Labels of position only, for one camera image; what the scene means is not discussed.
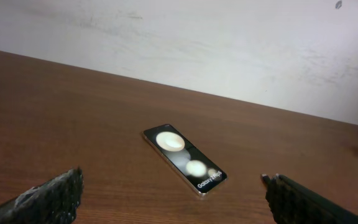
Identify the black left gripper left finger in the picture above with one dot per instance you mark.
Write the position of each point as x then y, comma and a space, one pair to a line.
55, 201

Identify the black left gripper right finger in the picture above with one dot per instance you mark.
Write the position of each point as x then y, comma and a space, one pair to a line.
290, 202

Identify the black Galaxy flip phone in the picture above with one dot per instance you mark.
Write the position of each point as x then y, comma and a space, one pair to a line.
196, 169

